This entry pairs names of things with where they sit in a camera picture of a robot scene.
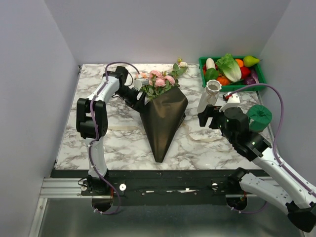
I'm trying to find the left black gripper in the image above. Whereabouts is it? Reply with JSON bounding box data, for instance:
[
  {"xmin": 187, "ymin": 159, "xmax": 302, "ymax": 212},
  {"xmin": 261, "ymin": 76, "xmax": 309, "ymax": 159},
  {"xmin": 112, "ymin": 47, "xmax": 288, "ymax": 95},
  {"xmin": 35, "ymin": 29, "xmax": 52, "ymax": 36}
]
[{"xmin": 115, "ymin": 86, "xmax": 147, "ymax": 116}]

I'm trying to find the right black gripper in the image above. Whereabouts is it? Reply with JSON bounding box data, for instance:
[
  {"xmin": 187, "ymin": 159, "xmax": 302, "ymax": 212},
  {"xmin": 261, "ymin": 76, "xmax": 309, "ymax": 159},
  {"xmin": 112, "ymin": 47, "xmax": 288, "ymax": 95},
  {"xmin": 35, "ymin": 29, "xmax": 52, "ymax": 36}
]
[{"xmin": 197, "ymin": 103, "xmax": 236, "ymax": 144}]

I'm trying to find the black wrapping paper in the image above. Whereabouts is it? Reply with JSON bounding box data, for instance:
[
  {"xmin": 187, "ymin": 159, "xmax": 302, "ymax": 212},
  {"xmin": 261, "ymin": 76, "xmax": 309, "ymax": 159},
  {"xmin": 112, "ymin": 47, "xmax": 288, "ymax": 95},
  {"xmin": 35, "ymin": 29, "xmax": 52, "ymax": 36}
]
[{"xmin": 140, "ymin": 86, "xmax": 188, "ymax": 163}]

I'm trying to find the pink flower bouquet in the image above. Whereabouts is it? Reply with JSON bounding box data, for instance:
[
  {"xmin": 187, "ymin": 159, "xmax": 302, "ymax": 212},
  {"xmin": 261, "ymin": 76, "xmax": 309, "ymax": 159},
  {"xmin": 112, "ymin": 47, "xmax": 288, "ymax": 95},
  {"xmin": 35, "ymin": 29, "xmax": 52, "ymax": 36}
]
[{"xmin": 139, "ymin": 58, "xmax": 189, "ymax": 100}]

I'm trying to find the cream ribbon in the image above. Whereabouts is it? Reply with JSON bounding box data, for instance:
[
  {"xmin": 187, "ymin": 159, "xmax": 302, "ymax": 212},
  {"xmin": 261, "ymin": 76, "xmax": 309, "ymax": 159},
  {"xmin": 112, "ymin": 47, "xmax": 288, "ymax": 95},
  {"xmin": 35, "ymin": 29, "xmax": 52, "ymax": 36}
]
[{"xmin": 108, "ymin": 123, "xmax": 223, "ymax": 143}]

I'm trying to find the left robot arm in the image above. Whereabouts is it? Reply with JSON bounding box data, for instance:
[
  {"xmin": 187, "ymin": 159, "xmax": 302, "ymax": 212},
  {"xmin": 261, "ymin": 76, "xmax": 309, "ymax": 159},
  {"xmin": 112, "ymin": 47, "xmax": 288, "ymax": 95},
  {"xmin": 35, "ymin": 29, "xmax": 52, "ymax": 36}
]
[{"xmin": 76, "ymin": 66, "xmax": 146, "ymax": 195}]

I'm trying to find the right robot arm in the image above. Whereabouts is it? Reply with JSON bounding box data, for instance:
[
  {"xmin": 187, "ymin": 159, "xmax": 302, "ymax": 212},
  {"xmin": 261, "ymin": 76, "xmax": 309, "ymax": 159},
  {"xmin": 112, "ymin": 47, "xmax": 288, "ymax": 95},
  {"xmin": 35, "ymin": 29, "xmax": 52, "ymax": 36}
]
[{"xmin": 197, "ymin": 105, "xmax": 316, "ymax": 233}]

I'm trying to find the white ribbed vase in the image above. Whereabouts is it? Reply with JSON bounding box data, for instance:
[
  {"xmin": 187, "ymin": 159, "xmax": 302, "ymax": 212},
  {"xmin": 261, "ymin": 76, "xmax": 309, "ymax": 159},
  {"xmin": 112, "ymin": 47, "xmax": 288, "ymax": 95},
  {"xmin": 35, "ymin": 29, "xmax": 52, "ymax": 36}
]
[{"xmin": 197, "ymin": 80, "xmax": 222, "ymax": 114}]

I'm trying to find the jute twine on vase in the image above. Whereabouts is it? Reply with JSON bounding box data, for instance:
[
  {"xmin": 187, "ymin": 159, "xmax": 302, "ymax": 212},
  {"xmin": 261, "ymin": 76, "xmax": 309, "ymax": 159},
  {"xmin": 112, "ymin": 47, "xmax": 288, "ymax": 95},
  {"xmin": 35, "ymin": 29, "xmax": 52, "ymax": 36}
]
[{"xmin": 204, "ymin": 94, "xmax": 218, "ymax": 106}]

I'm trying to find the orange toy carrot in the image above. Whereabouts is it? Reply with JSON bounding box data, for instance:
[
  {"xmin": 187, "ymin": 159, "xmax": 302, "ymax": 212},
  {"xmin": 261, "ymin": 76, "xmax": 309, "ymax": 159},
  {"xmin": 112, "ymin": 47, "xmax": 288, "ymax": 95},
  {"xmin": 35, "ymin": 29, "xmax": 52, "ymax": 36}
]
[{"xmin": 217, "ymin": 77, "xmax": 231, "ymax": 86}]

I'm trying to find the green rolled cloth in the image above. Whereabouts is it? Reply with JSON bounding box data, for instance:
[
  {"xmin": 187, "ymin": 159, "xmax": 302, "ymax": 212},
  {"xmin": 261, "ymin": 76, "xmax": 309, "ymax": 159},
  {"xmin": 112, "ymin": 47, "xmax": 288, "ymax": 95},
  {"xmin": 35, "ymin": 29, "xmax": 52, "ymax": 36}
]
[{"xmin": 246, "ymin": 104, "xmax": 273, "ymax": 132}]

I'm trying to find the white toy radish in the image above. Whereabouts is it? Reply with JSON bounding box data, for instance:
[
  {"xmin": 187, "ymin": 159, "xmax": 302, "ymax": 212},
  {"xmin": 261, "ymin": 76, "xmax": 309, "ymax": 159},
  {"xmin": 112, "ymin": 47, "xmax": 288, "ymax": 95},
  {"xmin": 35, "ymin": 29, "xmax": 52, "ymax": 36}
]
[{"xmin": 205, "ymin": 58, "xmax": 216, "ymax": 70}]

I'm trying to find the toy lettuce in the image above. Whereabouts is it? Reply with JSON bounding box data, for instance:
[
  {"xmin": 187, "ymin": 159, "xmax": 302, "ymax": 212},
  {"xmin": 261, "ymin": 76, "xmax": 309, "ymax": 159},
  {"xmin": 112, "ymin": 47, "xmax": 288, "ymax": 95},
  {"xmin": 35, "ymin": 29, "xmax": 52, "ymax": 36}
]
[{"xmin": 215, "ymin": 54, "xmax": 241, "ymax": 82}]

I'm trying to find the red toy pepper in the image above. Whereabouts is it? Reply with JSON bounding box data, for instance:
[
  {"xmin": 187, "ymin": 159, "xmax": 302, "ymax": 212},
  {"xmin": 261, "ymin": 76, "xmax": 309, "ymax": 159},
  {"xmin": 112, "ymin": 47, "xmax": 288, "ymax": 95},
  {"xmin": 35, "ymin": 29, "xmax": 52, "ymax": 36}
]
[{"xmin": 240, "ymin": 67, "xmax": 251, "ymax": 79}]

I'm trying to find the toy orange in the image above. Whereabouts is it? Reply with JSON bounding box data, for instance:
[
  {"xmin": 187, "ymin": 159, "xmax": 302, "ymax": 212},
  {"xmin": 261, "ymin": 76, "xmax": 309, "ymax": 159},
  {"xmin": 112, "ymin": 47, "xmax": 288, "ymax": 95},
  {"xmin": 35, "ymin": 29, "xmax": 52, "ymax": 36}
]
[{"xmin": 235, "ymin": 59, "xmax": 244, "ymax": 68}]

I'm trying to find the toy pear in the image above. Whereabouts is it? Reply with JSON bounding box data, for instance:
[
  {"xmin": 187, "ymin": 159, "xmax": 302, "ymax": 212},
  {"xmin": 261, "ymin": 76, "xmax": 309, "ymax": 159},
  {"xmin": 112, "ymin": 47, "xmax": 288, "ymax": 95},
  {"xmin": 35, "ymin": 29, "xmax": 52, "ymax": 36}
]
[{"xmin": 243, "ymin": 55, "xmax": 260, "ymax": 68}]

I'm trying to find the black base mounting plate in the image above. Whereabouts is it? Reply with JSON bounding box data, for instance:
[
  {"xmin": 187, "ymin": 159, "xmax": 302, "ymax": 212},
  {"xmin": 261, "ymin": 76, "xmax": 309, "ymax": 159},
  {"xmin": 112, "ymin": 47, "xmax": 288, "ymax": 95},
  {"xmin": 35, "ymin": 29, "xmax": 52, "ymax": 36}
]
[{"xmin": 51, "ymin": 169, "xmax": 250, "ymax": 211}]

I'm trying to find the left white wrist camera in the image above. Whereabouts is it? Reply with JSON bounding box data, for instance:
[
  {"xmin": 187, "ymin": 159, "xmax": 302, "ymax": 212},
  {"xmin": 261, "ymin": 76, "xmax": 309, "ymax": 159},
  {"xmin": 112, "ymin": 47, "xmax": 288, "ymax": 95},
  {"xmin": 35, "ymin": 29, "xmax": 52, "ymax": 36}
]
[{"xmin": 134, "ymin": 76, "xmax": 151, "ymax": 91}]

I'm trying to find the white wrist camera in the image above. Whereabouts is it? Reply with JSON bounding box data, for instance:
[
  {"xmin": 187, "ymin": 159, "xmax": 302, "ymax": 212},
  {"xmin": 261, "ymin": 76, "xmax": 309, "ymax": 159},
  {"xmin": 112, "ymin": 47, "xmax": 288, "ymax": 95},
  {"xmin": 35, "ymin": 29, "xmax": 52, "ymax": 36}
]
[
  {"xmin": 220, "ymin": 92, "xmax": 240, "ymax": 112},
  {"xmin": 134, "ymin": 76, "xmax": 151, "ymax": 91}
]

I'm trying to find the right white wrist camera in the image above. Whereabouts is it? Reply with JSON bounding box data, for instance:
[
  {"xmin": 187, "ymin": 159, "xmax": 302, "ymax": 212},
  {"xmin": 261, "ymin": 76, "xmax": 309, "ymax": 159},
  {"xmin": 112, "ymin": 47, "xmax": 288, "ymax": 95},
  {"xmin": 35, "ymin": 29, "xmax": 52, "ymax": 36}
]
[{"xmin": 220, "ymin": 92, "xmax": 240, "ymax": 112}]

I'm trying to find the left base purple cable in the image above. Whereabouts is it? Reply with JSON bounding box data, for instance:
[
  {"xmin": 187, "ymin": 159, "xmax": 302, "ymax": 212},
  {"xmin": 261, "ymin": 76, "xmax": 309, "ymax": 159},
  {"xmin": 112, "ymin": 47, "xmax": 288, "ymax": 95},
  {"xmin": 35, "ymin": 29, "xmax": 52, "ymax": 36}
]
[{"xmin": 93, "ymin": 185, "xmax": 121, "ymax": 216}]

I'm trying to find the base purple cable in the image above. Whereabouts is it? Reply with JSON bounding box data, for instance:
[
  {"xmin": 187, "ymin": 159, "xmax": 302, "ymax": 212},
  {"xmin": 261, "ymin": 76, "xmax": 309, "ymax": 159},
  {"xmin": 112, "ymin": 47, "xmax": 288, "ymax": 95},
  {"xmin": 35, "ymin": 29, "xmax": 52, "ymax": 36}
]
[
  {"xmin": 93, "ymin": 185, "xmax": 121, "ymax": 216},
  {"xmin": 231, "ymin": 201, "xmax": 269, "ymax": 214}
]

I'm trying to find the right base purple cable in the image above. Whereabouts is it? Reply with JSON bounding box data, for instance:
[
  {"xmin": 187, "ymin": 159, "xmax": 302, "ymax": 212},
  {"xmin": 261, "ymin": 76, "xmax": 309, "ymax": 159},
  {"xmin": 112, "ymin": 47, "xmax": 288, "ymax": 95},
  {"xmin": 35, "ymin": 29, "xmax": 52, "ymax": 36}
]
[{"xmin": 231, "ymin": 201, "xmax": 269, "ymax": 214}]

